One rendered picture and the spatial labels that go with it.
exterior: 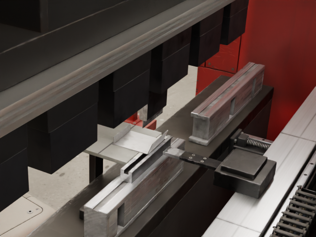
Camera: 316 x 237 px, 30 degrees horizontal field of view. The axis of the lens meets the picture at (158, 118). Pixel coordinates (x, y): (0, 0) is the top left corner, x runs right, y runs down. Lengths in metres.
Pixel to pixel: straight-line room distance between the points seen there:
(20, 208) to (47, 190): 0.62
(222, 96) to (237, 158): 0.51
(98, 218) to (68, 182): 1.89
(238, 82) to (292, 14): 0.32
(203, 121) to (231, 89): 0.21
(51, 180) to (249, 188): 1.99
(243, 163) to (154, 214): 0.25
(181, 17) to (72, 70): 0.25
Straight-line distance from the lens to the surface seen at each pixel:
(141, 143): 1.46
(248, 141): 1.82
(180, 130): 1.81
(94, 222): 1.30
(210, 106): 1.77
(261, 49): 2.17
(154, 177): 1.44
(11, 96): 0.55
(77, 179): 3.19
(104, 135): 1.50
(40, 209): 2.49
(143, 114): 1.35
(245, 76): 2.01
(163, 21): 0.78
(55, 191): 3.11
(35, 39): 0.59
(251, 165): 1.35
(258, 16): 2.15
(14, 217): 2.46
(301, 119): 1.72
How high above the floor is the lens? 1.71
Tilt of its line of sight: 26 degrees down
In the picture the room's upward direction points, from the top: 3 degrees clockwise
